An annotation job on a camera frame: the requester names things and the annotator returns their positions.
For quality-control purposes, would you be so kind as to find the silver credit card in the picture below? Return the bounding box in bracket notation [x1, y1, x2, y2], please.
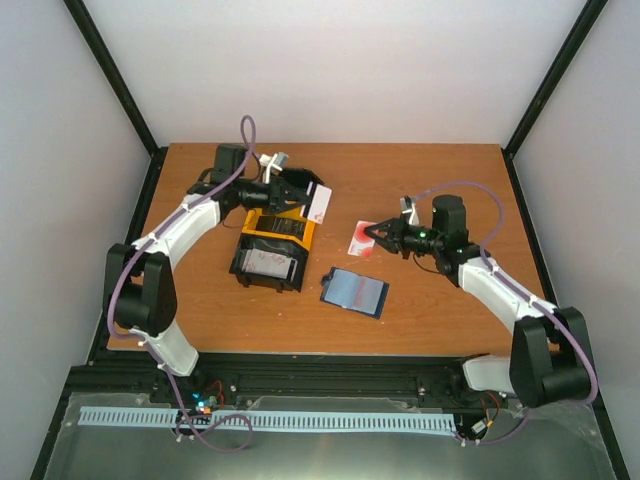
[304, 183, 332, 224]

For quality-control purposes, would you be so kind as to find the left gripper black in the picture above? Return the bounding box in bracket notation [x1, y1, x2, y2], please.
[235, 177, 312, 216]

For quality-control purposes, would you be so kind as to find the dark cards stack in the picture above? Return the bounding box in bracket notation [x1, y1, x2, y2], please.
[268, 216, 306, 238]

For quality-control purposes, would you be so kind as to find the black frame post left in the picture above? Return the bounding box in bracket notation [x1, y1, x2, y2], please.
[62, 0, 161, 157]

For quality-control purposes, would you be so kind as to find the white red cards stack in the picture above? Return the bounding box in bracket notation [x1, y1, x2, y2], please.
[242, 249, 297, 280]

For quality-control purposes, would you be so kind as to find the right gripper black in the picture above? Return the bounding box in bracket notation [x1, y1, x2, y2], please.
[364, 214, 442, 260]

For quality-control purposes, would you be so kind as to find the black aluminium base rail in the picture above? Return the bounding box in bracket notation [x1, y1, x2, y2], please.
[63, 351, 511, 413]

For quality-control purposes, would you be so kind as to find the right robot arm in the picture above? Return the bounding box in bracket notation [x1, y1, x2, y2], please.
[364, 195, 598, 408]

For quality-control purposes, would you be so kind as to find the blue leather card holder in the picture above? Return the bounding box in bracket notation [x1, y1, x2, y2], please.
[320, 267, 389, 319]

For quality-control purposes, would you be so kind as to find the black frame post right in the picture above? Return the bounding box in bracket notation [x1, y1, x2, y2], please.
[503, 0, 609, 154]

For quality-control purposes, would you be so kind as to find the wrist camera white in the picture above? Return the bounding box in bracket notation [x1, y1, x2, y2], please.
[400, 196, 419, 226]
[258, 152, 289, 184]

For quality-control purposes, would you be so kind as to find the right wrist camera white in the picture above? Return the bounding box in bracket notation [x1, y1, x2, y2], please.
[400, 196, 419, 226]

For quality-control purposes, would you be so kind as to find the light blue cable duct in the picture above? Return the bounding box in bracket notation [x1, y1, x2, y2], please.
[77, 406, 456, 436]

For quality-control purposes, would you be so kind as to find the yellow bin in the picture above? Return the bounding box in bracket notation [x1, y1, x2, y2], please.
[241, 208, 316, 252]

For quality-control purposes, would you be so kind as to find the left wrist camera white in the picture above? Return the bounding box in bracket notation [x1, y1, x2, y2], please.
[258, 152, 289, 184]

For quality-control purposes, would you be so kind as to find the black frame post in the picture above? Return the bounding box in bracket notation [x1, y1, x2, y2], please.
[62, 0, 161, 157]
[503, 0, 609, 154]

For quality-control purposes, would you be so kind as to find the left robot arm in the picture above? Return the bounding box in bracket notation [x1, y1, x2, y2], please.
[103, 144, 330, 403]

